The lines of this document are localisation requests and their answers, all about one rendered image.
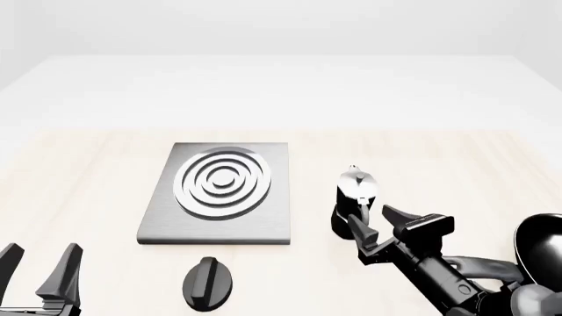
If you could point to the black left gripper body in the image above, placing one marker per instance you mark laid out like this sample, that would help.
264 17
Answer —
39 311

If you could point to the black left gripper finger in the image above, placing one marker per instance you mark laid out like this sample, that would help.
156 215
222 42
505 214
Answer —
66 279
11 263

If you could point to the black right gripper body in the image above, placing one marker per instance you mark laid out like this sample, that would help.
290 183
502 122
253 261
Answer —
428 227

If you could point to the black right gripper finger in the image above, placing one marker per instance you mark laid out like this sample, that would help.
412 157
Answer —
399 217
365 235

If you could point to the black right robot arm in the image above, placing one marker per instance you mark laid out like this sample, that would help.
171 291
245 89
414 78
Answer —
439 279

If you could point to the black and silver moka pot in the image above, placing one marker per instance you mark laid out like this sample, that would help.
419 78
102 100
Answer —
349 204

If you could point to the flat grey stove plate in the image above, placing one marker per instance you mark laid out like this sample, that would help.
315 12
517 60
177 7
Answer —
167 227

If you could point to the round black stove knob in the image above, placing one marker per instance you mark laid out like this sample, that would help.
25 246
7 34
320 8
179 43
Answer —
206 286

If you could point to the small flat grey plate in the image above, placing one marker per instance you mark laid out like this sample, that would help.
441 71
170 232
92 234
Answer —
487 268

